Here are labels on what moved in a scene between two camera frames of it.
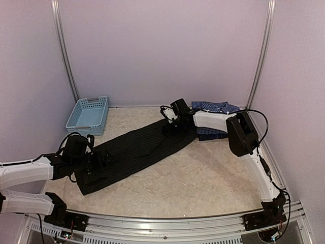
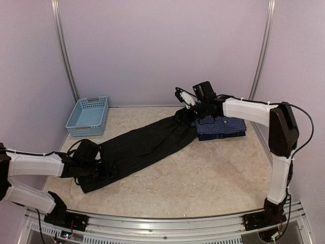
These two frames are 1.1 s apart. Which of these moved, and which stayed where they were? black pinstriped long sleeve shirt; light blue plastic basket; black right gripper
Moved: black right gripper
Stayed: light blue plastic basket; black pinstriped long sleeve shirt
